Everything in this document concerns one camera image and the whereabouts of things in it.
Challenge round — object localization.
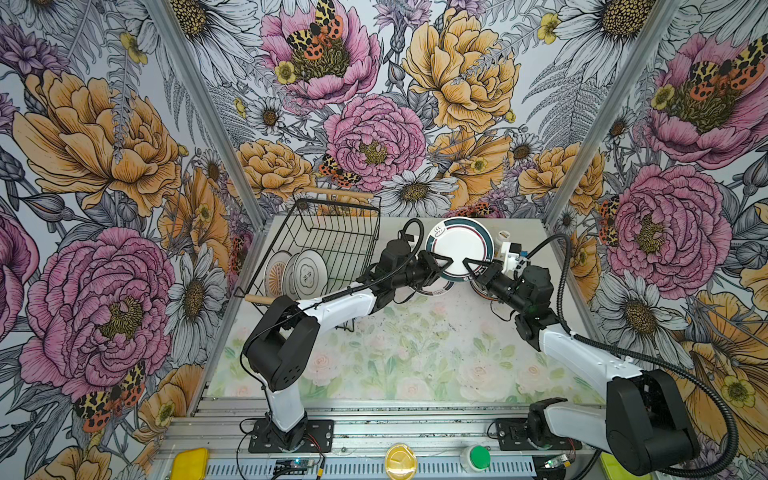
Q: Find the lime green sponge block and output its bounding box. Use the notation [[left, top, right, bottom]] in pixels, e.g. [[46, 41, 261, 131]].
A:
[[600, 453, 653, 480]]

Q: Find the white pill bottle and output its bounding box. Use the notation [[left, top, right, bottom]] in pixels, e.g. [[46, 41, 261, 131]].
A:
[[495, 230, 511, 246]]

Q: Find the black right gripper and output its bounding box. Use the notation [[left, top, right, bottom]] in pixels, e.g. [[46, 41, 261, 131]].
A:
[[462, 259, 529, 313]]

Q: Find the green push button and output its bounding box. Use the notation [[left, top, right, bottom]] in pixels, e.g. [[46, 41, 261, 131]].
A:
[[459, 445, 491, 473]]

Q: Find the dark rimmed back plate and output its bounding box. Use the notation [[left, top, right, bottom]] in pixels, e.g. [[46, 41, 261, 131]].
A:
[[425, 217, 495, 282]]

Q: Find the large white back plate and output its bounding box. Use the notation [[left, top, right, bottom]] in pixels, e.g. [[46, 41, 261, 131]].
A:
[[282, 250, 328, 300]]

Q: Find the black corrugated cable conduit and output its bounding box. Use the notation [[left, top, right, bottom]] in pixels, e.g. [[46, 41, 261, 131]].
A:
[[524, 232, 740, 479]]

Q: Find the grey rimmed back plate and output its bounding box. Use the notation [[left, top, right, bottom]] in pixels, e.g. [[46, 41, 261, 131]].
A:
[[418, 278, 455, 297]]

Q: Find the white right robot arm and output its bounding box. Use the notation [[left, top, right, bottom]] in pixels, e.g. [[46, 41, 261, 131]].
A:
[[463, 259, 700, 476]]

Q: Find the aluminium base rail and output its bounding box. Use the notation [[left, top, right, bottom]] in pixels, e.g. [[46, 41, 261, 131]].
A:
[[149, 397, 593, 479]]

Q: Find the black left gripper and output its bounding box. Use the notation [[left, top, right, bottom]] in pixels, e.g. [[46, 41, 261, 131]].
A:
[[394, 248, 455, 289]]

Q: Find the small green circuit board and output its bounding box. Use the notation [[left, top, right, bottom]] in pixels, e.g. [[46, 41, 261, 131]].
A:
[[272, 458, 316, 476]]

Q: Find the yellow sponge block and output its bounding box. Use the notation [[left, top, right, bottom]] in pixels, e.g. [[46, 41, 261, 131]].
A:
[[170, 448, 209, 480]]

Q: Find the black wire dish rack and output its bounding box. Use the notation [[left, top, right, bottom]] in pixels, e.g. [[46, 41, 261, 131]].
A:
[[230, 187, 381, 338]]

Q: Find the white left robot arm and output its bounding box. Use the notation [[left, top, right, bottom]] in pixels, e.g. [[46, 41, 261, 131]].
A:
[[240, 239, 453, 453]]

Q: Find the brown patterned back plate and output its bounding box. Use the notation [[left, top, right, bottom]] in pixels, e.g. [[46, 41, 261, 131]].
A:
[[264, 250, 292, 297]]

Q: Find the aluminium right corner post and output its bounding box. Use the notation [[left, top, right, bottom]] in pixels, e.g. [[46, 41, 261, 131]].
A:
[[544, 0, 680, 228]]

